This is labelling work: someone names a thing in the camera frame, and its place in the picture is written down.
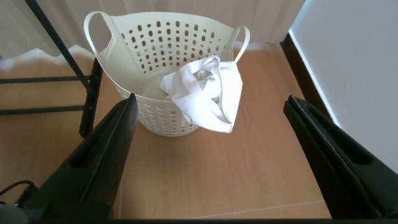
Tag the black clothes rack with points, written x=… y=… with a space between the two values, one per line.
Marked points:
x=91 y=93

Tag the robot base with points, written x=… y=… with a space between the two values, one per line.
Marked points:
x=11 y=213

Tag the white laundry basket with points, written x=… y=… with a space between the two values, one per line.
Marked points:
x=164 y=40

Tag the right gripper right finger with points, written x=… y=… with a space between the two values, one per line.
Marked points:
x=345 y=183

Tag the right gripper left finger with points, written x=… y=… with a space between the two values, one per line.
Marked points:
x=62 y=189

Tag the white garment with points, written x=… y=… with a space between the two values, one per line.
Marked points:
x=192 y=93

